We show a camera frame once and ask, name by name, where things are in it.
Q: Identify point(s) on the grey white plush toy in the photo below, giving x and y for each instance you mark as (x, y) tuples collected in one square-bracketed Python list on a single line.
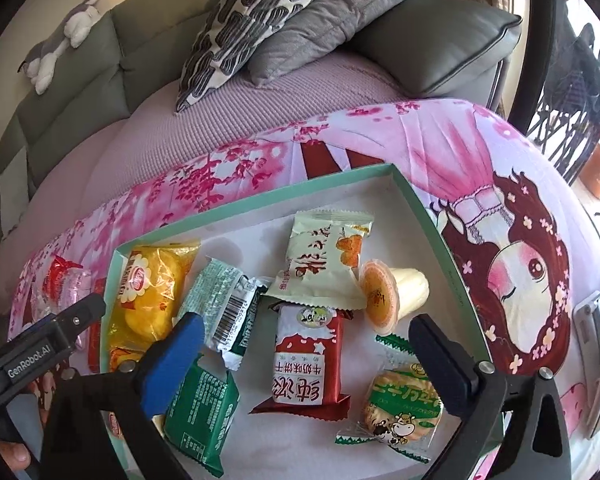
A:
[(60, 40)]

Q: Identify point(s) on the red white biscuit packet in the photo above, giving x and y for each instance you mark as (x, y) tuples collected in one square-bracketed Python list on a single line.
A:
[(305, 360)]

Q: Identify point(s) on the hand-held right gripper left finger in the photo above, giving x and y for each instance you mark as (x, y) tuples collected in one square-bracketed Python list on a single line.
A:
[(172, 360)]

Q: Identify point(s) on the clear bread bag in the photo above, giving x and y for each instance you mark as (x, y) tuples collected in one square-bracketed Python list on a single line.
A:
[(47, 300)]

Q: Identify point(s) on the grey sofa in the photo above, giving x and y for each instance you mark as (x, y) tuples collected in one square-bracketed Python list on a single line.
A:
[(105, 60)]

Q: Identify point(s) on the yellow cake packet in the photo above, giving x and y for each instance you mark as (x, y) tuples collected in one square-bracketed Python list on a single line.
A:
[(145, 290)]

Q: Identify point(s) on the jelly cup with orange lid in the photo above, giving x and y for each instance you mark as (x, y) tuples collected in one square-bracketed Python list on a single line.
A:
[(380, 295)]

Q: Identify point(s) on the dark green snack packet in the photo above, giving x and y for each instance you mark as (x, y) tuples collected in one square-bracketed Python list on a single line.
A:
[(205, 410)]

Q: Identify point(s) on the black metal chair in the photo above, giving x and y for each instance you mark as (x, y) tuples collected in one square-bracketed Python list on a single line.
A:
[(575, 105)]

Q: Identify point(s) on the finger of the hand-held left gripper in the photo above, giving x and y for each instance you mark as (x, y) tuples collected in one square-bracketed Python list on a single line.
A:
[(82, 317)]

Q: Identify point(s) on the person's left hand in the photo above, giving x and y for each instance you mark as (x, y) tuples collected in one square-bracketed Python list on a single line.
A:
[(12, 455)]

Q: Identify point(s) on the silver green snack packet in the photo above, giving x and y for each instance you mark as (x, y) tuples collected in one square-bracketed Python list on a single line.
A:
[(220, 300)]

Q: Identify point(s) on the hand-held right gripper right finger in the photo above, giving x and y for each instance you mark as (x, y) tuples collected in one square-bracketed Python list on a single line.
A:
[(437, 360)]

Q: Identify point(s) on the clear rice cracker packet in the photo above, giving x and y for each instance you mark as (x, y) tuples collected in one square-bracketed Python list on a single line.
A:
[(400, 405)]

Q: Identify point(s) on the white box with teal rim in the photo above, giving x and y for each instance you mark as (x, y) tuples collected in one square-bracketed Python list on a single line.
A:
[(260, 230)]

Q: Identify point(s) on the printed cartoon blanket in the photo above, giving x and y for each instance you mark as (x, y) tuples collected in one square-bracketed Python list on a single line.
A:
[(430, 135)]

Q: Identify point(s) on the grey cushion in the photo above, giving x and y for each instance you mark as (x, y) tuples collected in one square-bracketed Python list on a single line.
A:
[(340, 20)]

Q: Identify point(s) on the cream packet with orange print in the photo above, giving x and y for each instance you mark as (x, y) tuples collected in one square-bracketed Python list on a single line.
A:
[(315, 260)]

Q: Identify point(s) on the black white patterned cushion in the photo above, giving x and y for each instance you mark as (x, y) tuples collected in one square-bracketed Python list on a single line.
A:
[(245, 25)]

